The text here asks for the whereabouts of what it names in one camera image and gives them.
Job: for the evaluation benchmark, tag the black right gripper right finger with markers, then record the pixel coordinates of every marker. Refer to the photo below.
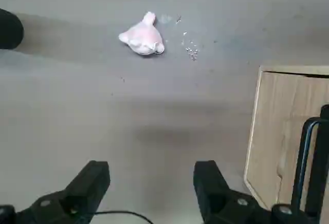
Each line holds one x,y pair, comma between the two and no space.
218,203

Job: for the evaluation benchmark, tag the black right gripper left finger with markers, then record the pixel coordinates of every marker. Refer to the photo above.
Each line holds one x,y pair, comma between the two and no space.
74,198

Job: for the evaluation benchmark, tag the pink plush doll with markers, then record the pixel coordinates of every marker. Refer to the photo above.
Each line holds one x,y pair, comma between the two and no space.
144,37

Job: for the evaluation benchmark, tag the black metal hook rack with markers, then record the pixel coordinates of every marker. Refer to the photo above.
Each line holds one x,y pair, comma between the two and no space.
299,170

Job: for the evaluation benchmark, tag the light wooden box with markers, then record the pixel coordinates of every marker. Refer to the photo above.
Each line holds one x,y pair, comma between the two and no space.
272,121

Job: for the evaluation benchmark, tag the black cylindrical vase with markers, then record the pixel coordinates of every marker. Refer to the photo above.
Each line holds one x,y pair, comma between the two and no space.
10,28

